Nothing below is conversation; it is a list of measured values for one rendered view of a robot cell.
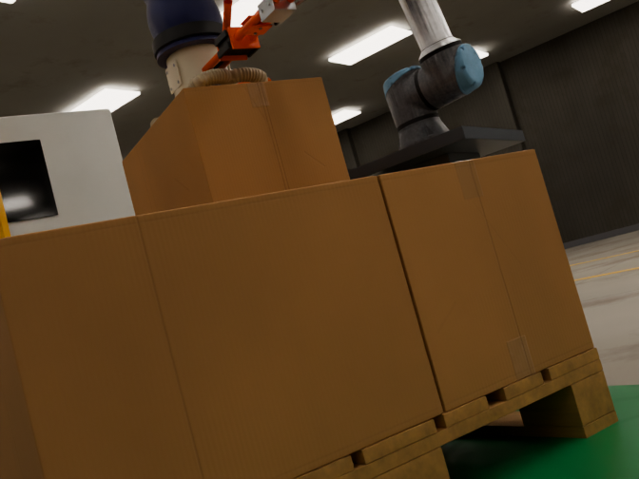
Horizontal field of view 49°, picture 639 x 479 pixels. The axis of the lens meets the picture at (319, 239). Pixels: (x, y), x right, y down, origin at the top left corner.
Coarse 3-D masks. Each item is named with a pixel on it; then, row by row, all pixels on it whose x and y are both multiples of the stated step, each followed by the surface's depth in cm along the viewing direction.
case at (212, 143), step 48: (192, 96) 170; (240, 96) 177; (288, 96) 184; (144, 144) 200; (192, 144) 171; (240, 144) 174; (288, 144) 181; (336, 144) 188; (144, 192) 208; (192, 192) 177; (240, 192) 171
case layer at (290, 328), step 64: (320, 192) 110; (384, 192) 116; (448, 192) 124; (512, 192) 132; (0, 256) 84; (64, 256) 88; (128, 256) 92; (192, 256) 96; (256, 256) 101; (320, 256) 107; (384, 256) 113; (448, 256) 121; (512, 256) 129; (0, 320) 86; (64, 320) 86; (128, 320) 90; (192, 320) 94; (256, 320) 99; (320, 320) 105; (384, 320) 111; (448, 320) 118; (512, 320) 125; (576, 320) 134; (0, 384) 96; (64, 384) 84; (128, 384) 88; (192, 384) 93; (256, 384) 97; (320, 384) 102; (384, 384) 108; (448, 384) 115; (0, 448) 107; (64, 448) 83; (128, 448) 87; (192, 448) 91; (256, 448) 95; (320, 448) 100
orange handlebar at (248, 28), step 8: (280, 0) 165; (288, 0) 167; (248, 16) 175; (256, 16) 172; (248, 24) 176; (256, 24) 175; (264, 24) 178; (240, 32) 180; (248, 32) 178; (256, 32) 179; (264, 32) 181; (240, 40) 183; (216, 56) 192; (208, 64) 196; (216, 64) 195; (224, 64) 198
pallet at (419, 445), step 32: (512, 384) 122; (544, 384) 126; (576, 384) 130; (448, 416) 113; (480, 416) 117; (512, 416) 151; (544, 416) 136; (576, 416) 129; (608, 416) 133; (384, 448) 106; (416, 448) 109
